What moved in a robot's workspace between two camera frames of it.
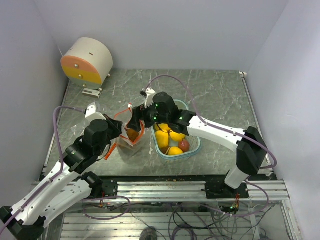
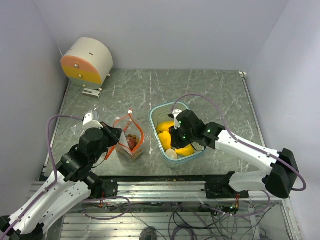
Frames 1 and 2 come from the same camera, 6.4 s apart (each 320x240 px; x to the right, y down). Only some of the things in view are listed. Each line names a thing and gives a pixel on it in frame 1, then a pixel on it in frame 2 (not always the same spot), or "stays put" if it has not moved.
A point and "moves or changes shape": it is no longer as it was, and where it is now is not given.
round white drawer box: x=88 y=62 stays put
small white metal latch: x=92 y=93 stays put
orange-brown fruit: x=132 y=134 -> x=131 y=146
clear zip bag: x=130 y=138 moves or changes shape
